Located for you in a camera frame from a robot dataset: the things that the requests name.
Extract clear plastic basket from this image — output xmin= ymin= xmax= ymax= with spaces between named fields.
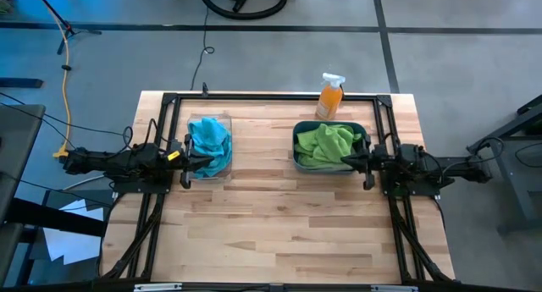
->
xmin=185 ymin=113 xmax=234 ymax=181

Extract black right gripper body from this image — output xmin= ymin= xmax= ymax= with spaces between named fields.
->
xmin=362 ymin=133 xmax=388 ymax=191

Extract teal plastic basket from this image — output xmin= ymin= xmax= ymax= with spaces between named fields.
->
xmin=291 ymin=120 xmax=368 ymax=175

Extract dark grey desk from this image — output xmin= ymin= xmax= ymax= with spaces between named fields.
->
xmin=0 ymin=103 xmax=47 ymax=284

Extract white paper sheets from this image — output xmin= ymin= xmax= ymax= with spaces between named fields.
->
xmin=41 ymin=198 xmax=105 ymax=267

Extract black vacuum hose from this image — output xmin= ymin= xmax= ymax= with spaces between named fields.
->
xmin=196 ymin=0 xmax=289 ymax=21

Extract silver metal bracket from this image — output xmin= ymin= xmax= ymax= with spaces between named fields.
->
xmin=134 ymin=283 xmax=183 ymax=292
xmin=370 ymin=284 xmax=419 ymax=292

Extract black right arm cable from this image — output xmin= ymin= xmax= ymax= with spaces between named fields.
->
xmin=440 ymin=135 xmax=506 ymax=178

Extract black tripod stand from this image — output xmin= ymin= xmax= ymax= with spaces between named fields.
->
xmin=31 ymin=0 xmax=102 ymax=56

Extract orange spray bottle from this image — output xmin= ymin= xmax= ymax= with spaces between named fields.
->
xmin=315 ymin=72 xmax=346 ymax=122

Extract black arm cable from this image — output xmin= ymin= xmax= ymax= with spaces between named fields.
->
xmin=440 ymin=135 xmax=506 ymax=178
xmin=120 ymin=118 xmax=170 ymax=152

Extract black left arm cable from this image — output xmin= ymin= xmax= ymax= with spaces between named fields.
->
xmin=120 ymin=118 xmax=170 ymax=152

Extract grey metal table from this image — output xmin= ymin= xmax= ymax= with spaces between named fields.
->
xmin=465 ymin=95 xmax=542 ymax=234

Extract thin black floor cable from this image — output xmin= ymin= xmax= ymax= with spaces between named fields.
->
xmin=190 ymin=0 xmax=215 ymax=92

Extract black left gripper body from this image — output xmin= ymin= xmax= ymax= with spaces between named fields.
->
xmin=169 ymin=133 xmax=196 ymax=190

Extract yellow floor cable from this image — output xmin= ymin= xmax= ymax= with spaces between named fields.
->
xmin=44 ymin=3 xmax=73 ymax=160

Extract black aluminium table frame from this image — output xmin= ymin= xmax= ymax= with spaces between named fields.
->
xmin=99 ymin=91 xmax=456 ymax=292

